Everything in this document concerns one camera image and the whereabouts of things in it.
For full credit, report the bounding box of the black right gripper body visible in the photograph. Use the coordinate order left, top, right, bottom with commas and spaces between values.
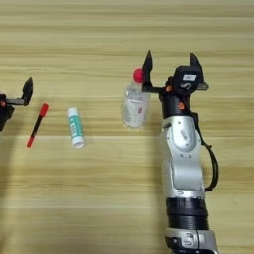
142, 77, 210, 120

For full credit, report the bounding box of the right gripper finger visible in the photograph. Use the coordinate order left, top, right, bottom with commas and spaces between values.
141, 50, 154, 87
189, 52, 204, 83

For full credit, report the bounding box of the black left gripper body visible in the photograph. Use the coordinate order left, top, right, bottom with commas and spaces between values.
0, 93, 25, 132

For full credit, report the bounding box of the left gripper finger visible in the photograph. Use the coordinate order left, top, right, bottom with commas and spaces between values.
20, 76, 34, 107

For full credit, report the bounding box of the clear bottle with red cap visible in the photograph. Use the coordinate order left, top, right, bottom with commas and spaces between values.
121, 67, 152, 129

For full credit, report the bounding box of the green and white tube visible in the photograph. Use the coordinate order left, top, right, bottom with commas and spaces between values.
66, 107, 86, 150

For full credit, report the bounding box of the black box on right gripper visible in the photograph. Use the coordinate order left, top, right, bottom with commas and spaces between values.
173, 65, 203, 92

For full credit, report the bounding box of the red and black pen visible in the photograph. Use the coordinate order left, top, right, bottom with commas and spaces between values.
26, 102, 50, 149

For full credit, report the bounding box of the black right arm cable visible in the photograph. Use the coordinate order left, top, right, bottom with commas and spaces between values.
194, 113, 220, 192

